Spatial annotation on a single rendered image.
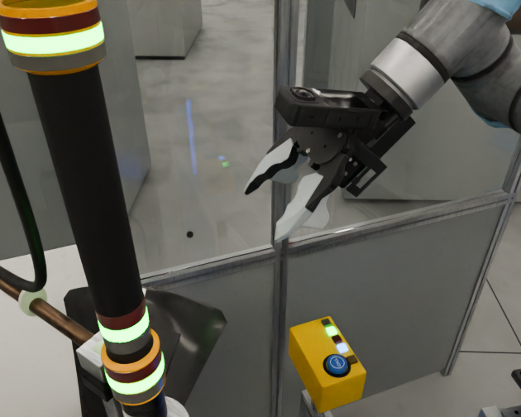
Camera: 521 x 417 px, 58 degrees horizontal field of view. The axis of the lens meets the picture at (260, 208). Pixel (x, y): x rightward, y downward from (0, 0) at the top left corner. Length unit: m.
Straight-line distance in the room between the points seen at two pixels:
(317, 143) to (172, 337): 0.29
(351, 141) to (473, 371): 2.06
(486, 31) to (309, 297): 1.13
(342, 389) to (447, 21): 0.71
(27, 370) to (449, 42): 0.76
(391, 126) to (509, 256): 2.71
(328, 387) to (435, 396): 1.42
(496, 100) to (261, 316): 1.10
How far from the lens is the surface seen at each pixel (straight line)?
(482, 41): 0.56
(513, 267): 3.16
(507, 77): 0.58
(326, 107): 0.49
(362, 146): 0.53
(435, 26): 0.54
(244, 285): 1.39
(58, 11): 0.23
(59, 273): 0.85
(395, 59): 0.54
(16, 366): 0.87
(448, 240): 1.74
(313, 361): 1.00
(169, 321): 0.59
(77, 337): 0.44
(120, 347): 0.35
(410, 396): 2.32
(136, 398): 0.39
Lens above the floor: 1.86
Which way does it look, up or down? 35 degrees down
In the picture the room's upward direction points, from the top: straight up
